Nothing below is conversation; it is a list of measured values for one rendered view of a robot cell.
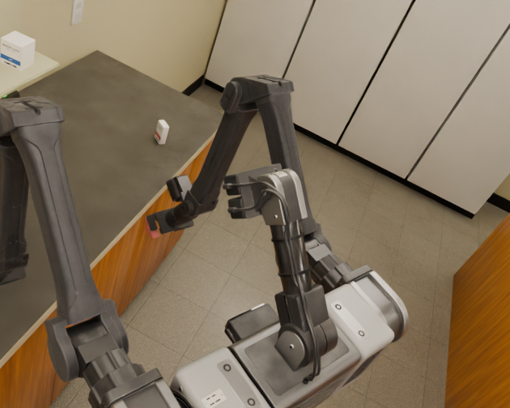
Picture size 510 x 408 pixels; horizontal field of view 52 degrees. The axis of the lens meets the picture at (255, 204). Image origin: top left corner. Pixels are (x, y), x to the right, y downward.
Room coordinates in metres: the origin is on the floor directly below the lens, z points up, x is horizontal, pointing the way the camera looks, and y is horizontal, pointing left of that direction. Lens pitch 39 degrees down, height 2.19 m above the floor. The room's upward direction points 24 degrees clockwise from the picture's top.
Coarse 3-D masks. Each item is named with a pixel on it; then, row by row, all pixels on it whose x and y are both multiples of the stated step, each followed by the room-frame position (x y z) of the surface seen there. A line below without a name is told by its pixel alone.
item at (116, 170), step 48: (48, 96) 1.62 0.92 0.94; (96, 96) 1.76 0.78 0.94; (144, 96) 1.91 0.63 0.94; (96, 144) 1.48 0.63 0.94; (144, 144) 1.60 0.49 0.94; (192, 144) 1.73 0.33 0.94; (96, 192) 1.25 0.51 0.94; (144, 192) 1.35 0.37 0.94; (96, 240) 1.06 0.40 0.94; (0, 288) 0.77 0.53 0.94; (48, 288) 0.83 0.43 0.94; (0, 336) 0.65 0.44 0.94
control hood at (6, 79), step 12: (36, 60) 0.99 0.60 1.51; (48, 60) 1.01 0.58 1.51; (0, 72) 0.89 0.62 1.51; (12, 72) 0.91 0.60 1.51; (24, 72) 0.93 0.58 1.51; (36, 72) 0.95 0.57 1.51; (48, 72) 0.97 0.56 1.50; (0, 84) 0.85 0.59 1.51; (12, 84) 0.87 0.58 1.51; (24, 84) 0.90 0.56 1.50; (0, 96) 0.82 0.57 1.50
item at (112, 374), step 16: (112, 352) 0.42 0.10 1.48; (96, 368) 0.39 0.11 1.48; (112, 368) 0.39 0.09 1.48; (128, 368) 0.40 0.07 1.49; (96, 384) 0.37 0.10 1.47; (112, 384) 0.37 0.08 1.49; (128, 384) 0.37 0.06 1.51; (144, 384) 0.38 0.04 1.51; (96, 400) 0.35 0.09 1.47; (112, 400) 0.34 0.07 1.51
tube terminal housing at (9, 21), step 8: (0, 0) 0.97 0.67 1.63; (8, 0) 0.99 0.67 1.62; (16, 0) 1.02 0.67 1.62; (0, 8) 0.97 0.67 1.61; (8, 8) 0.99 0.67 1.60; (16, 8) 1.02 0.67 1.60; (0, 16) 0.97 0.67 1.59; (8, 16) 0.99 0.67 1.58; (16, 16) 1.02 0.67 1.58; (0, 24) 0.97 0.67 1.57; (8, 24) 0.99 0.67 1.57; (16, 24) 1.02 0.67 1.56; (0, 32) 0.97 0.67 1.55; (8, 32) 0.99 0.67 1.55; (0, 40) 0.97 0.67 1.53
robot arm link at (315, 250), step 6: (306, 240) 0.85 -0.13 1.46; (312, 240) 0.86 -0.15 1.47; (306, 246) 0.83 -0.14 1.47; (312, 246) 0.84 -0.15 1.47; (318, 246) 0.84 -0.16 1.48; (324, 246) 0.85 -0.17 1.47; (312, 252) 0.81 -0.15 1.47; (318, 252) 0.82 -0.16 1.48; (324, 252) 0.83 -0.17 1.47; (330, 252) 0.84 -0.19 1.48; (312, 258) 0.80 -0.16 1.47; (318, 258) 0.80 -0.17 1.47; (312, 264) 0.79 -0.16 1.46
